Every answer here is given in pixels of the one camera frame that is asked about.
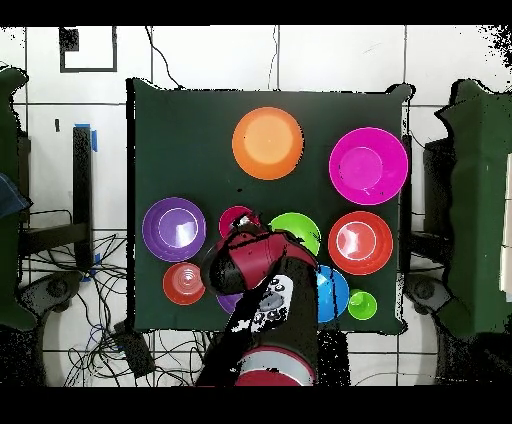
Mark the small crimson bowl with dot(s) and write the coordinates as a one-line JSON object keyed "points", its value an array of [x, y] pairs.
{"points": [[228, 218]]}

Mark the green bowl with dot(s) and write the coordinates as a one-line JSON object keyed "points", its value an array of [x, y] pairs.
{"points": [[300, 226]]}

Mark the purple bowl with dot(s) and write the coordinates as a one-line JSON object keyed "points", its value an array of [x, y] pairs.
{"points": [[228, 302], [174, 230]]}

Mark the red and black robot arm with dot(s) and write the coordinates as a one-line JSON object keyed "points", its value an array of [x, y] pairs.
{"points": [[260, 260]]}

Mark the small red-orange bowl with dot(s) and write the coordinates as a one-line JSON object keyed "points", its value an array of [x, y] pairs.
{"points": [[184, 284]]}

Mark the dark green tablecloth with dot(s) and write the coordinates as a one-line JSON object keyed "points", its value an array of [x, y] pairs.
{"points": [[180, 140]]}

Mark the blue bowl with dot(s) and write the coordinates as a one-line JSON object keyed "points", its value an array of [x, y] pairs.
{"points": [[336, 296]]}

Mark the pink bowl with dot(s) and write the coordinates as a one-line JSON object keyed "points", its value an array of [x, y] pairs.
{"points": [[368, 166]]}

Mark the large red-orange bowl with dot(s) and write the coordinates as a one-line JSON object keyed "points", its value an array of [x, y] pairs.
{"points": [[380, 244]]}

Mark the green cup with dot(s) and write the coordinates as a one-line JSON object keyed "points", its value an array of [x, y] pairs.
{"points": [[362, 306]]}

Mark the black bench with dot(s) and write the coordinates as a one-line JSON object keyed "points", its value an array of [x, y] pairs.
{"points": [[82, 180]]}

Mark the black power brick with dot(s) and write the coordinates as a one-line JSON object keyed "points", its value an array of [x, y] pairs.
{"points": [[134, 352]]}

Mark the blue tape strip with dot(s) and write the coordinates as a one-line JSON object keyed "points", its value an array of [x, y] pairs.
{"points": [[94, 142]]}

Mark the green cloth side table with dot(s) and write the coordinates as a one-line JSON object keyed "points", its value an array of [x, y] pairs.
{"points": [[8, 260], [472, 200]]}

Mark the white box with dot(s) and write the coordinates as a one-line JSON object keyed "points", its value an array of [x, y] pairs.
{"points": [[507, 260]]}

